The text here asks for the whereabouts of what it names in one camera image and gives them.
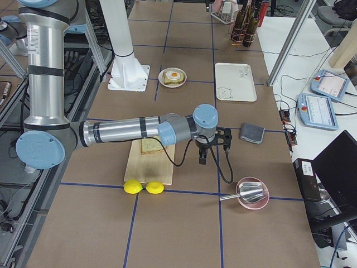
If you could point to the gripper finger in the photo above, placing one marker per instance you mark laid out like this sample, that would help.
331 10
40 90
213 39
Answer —
201 156
205 157

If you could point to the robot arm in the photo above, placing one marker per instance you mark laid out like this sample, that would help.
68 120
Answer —
49 137

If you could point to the cream bear tray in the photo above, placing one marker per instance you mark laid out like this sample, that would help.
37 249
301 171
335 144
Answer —
234 82

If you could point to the grey folded cloth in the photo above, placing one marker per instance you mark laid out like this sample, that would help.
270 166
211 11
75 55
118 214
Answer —
252 133

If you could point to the wooden cutting board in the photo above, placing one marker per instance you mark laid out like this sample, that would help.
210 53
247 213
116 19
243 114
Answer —
150 167

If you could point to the dark green wine bottle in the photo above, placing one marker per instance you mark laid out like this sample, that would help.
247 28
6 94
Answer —
239 22

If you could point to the yellow lemon right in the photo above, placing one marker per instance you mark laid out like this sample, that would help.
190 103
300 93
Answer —
155 187

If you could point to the yellow lemon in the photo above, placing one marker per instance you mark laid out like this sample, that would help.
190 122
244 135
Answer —
132 186
155 187

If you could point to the red cylinder bottle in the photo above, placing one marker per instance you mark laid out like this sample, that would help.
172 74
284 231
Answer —
262 12

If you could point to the metal scoop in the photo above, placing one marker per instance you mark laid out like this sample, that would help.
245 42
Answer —
249 192

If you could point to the pink bowl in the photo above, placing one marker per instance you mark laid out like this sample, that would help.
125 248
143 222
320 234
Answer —
257 205

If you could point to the yellow lemon left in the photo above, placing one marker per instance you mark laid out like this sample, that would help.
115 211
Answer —
132 186

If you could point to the fried egg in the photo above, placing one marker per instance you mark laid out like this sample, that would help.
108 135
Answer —
173 75

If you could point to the white plate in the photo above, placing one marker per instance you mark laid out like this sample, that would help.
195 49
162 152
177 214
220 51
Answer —
160 77

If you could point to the black computer box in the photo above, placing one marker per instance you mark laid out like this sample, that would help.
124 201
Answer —
307 181

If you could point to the near teach pendant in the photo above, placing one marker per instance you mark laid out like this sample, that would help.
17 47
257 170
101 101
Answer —
316 111

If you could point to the teach pendant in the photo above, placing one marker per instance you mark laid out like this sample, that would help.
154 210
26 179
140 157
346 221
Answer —
329 84
316 111

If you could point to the far teach pendant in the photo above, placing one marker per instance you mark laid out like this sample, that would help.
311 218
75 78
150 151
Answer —
329 84

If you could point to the black laptop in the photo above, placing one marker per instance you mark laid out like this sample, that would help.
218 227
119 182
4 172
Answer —
335 167

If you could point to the white wire cup rack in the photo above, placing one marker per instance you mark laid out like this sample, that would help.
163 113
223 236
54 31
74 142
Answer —
225 11

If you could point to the copper wire bottle rack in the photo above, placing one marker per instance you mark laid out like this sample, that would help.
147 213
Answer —
241 36

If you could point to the aluminium frame post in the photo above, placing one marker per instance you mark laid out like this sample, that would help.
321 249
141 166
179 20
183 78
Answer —
296 28

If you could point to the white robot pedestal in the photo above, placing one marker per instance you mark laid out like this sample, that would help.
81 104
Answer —
127 74

